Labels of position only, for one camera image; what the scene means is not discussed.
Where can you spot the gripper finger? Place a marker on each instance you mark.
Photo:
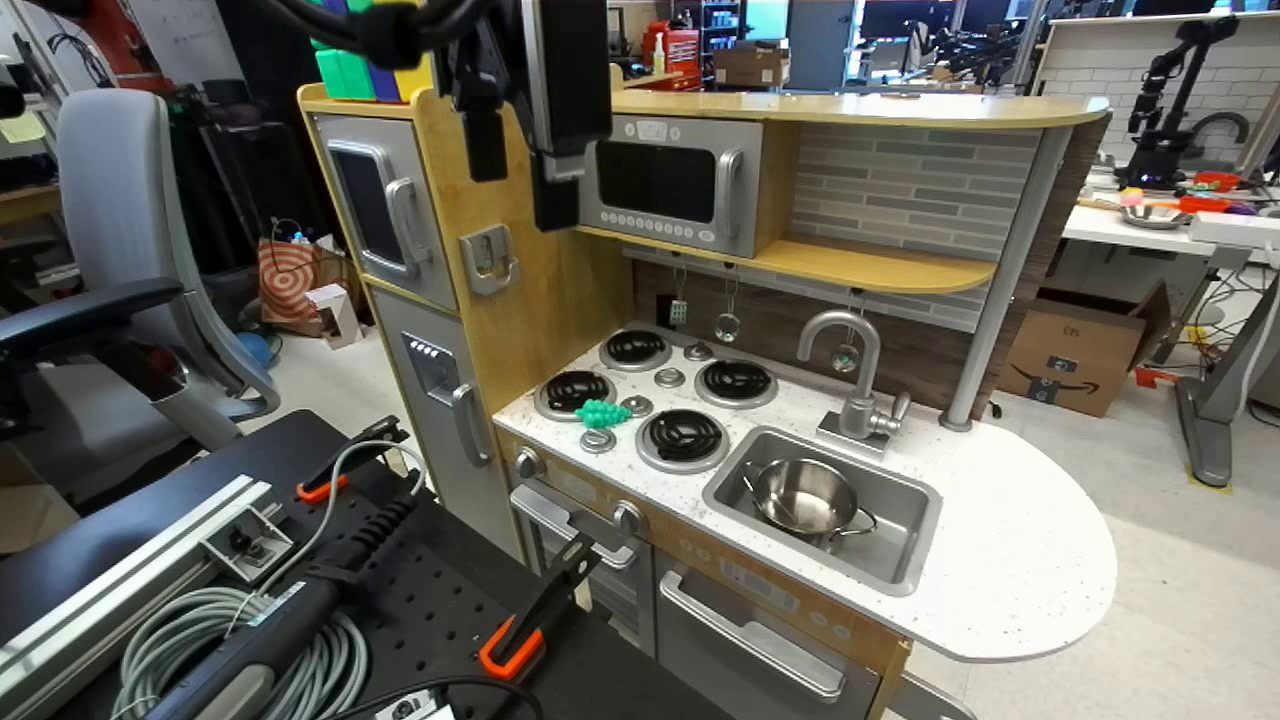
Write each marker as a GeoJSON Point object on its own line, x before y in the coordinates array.
{"type": "Point", "coordinates": [572, 70]}
{"type": "Point", "coordinates": [486, 140]}

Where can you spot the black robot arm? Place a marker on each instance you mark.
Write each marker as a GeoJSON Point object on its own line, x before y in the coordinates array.
{"type": "Point", "coordinates": [1165, 110]}

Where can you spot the green toy grapes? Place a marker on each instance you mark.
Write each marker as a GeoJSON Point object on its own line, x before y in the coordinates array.
{"type": "Point", "coordinates": [602, 413]}

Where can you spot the steel pot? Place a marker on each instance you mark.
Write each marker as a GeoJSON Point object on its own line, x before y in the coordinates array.
{"type": "Point", "coordinates": [805, 498]}

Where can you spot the white spray bottle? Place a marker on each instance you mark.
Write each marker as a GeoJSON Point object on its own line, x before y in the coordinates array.
{"type": "Point", "coordinates": [659, 55]}

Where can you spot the yellow block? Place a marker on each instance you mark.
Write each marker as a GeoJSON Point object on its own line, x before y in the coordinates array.
{"type": "Point", "coordinates": [414, 80]}

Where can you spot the red tool cabinet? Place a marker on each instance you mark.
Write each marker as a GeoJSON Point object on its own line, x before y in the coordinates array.
{"type": "Point", "coordinates": [680, 55]}

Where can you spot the blue block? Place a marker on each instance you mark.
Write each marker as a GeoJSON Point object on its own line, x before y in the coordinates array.
{"type": "Point", "coordinates": [383, 84]}

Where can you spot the small grey fridge door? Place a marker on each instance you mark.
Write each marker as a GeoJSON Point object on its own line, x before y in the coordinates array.
{"type": "Point", "coordinates": [365, 210]}

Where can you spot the microwave door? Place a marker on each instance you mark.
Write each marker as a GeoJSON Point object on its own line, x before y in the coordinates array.
{"type": "Point", "coordinates": [655, 185]}

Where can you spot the green block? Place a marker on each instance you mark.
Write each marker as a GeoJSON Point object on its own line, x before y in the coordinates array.
{"type": "Point", "coordinates": [345, 74]}

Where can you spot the wooden toy kitchen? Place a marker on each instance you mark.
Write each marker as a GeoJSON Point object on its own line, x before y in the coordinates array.
{"type": "Point", "coordinates": [560, 300]}

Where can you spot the brown cardboard box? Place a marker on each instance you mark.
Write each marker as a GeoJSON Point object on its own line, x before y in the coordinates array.
{"type": "Point", "coordinates": [750, 65]}

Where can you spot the small white box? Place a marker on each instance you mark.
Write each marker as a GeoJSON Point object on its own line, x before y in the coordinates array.
{"type": "Point", "coordinates": [335, 312]}

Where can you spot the red and white patterned bag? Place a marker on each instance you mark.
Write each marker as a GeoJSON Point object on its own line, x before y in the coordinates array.
{"type": "Point", "coordinates": [288, 285]}

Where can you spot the stove burner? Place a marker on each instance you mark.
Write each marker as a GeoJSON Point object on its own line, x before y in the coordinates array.
{"type": "Point", "coordinates": [736, 381]}
{"type": "Point", "coordinates": [683, 438]}
{"type": "Point", "coordinates": [636, 348]}
{"type": "Point", "coordinates": [570, 390]}

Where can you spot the hanging toy grater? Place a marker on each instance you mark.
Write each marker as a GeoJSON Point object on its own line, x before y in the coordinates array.
{"type": "Point", "coordinates": [678, 311]}

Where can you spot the stove knob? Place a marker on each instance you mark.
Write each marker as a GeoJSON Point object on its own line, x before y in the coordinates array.
{"type": "Point", "coordinates": [670, 377]}
{"type": "Point", "coordinates": [638, 406]}
{"type": "Point", "coordinates": [698, 351]}
{"type": "Point", "coordinates": [598, 441]}

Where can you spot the hanging toy ladle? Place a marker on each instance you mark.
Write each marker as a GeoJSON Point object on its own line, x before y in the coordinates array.
{"type": "Point", "coordinates": [727, 326]}

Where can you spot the blue ball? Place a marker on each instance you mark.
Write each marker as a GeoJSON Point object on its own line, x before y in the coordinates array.
{"type": "Point", "coordinates": [256, 350]}

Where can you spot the tall grey fridge door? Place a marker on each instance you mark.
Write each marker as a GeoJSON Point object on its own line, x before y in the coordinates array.
{"type": "Point", "coordinates": [440, 450]}

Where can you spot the oven knob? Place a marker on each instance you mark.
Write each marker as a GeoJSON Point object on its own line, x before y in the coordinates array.
{"type": "Point", "coordinates": [529, 463]}
{"type": "Point", "coordinates": [628, 519]}

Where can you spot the black and orange clamp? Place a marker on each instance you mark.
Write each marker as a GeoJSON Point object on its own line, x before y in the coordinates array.
{"type": "Point", "coordinates": [530, 620]}
{"type": "Point", "coordinates": [345, 462]}

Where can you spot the grey office chair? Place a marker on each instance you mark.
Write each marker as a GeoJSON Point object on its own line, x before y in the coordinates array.
{"type": "Point", "coordinates": [115, 220]}

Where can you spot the hanging toy spoon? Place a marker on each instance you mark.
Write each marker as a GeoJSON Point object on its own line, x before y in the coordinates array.
{"type": "Point", "coordinates": [846, 358]}

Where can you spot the grey toy tap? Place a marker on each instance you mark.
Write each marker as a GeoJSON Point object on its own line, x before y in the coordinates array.
{"type": "Point", "coordinates": [860, 410]}

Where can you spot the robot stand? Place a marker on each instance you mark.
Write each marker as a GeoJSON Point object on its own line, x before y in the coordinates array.
{"type": "Point", "coordinates": [440, 600]}

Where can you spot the yellow sticky note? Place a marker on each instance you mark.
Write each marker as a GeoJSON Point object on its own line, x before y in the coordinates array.
{"type": "Point", "coordinates": [22, 127]}

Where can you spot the oven door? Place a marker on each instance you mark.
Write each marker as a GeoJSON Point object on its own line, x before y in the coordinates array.
{"type": "Point", "coordinates": [610, 590]}

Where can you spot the grey toy sink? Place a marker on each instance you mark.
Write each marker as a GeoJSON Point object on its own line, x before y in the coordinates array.
{"type": "Point", "coordinates": [900, 520]}

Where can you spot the dishwasher door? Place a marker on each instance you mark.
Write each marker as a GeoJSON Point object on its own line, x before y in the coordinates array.
{"type": "Point", "coordinates": [720, 665]}

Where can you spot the metal bowl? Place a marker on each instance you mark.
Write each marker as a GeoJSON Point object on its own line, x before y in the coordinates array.
{"type": "Point", "coordinates": [1155, 216]}

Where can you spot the white desk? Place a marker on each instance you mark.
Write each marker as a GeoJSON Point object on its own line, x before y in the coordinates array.
{"type": "Point", "coordinates": [1220, 390]}

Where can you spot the aluminium rail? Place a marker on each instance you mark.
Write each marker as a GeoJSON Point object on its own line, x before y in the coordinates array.
{"type": "Point", "coordinates": [120, 575]}

